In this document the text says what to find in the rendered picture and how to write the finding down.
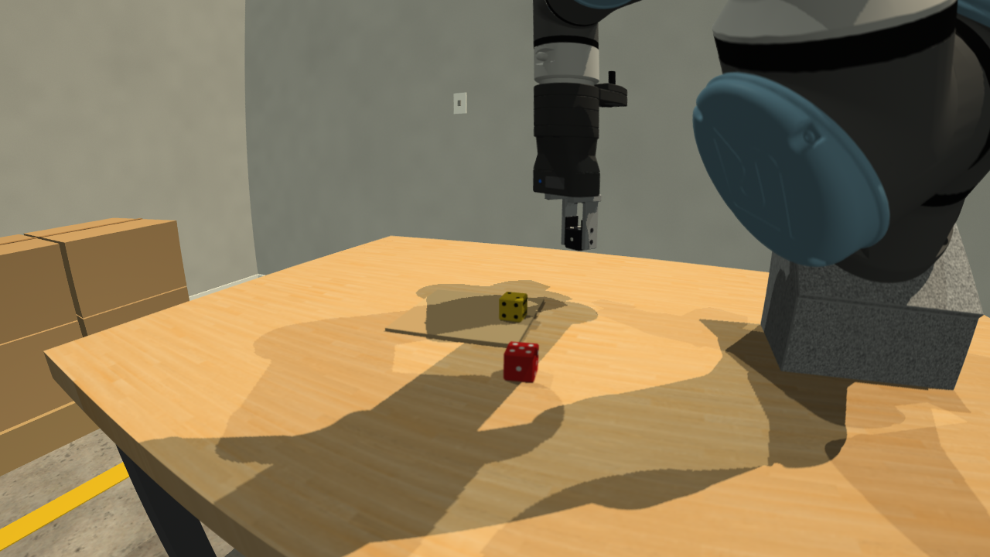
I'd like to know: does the black die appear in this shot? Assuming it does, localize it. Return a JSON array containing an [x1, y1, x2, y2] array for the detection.
[[565, 226, 583, 251]]

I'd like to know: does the red die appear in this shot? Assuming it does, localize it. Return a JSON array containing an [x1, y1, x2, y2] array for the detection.
[[504, 342, 539, 382]]

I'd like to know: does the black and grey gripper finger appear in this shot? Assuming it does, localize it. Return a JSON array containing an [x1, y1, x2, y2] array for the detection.
[[544, 193, 579, 245], [568, 194, 602, 250]]

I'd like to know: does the yellow die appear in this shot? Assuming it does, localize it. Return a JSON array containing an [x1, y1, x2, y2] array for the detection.
[[499, 292, 527, 322]]

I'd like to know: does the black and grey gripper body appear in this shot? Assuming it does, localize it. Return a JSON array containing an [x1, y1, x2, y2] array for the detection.
[[533, 43, 627, 197]]

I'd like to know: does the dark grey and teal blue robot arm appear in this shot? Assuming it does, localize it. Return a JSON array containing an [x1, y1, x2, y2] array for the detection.
[[692, 0, 990, 283]]

